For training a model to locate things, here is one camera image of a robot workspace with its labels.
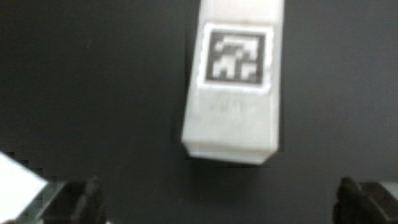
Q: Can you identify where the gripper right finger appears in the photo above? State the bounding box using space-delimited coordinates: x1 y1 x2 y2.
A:
332 177 398 224

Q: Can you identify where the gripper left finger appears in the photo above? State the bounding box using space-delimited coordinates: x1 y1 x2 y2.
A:
40 178 106 224

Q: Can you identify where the white leg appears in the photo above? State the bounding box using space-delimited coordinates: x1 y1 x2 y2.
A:
181 0 284 165

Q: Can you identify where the white sheet with markers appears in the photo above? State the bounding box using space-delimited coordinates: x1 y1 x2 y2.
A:
0 152 48 223

